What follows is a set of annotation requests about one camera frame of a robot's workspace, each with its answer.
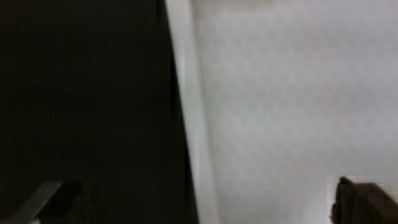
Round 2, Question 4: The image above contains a white square desk top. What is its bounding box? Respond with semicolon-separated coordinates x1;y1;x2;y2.
165;0;398;224

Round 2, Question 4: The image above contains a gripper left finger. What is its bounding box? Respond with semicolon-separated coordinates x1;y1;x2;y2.
10;179;90;224

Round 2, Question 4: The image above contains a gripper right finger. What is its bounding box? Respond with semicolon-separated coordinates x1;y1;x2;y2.
330;177;398;224

